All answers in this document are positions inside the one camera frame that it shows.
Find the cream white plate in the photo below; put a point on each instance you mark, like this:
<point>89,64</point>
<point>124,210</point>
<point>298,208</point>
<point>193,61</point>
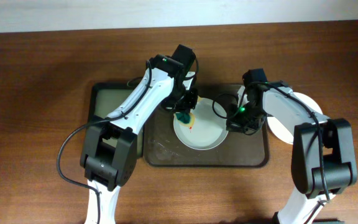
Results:
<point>284,129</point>

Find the grey plate with red stain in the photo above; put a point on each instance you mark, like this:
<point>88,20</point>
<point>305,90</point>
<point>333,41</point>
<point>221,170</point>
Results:
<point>208,131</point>

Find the black tray with water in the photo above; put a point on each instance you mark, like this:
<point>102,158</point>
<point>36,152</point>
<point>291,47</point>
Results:
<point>106,97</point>

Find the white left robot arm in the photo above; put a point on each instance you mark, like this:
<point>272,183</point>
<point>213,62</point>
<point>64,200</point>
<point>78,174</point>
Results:
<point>109,152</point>

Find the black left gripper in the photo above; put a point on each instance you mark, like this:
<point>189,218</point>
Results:
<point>171,102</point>

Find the dark brown serving tray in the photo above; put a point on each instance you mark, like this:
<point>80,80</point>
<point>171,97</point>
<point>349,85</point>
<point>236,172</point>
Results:
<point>162,148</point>

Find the yellow green sponge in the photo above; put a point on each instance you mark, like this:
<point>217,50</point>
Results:
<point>185,119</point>

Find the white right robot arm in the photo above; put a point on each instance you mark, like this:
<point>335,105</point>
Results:
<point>323,162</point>

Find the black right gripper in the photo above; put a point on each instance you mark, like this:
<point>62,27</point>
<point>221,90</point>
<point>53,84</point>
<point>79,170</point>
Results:
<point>233,124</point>

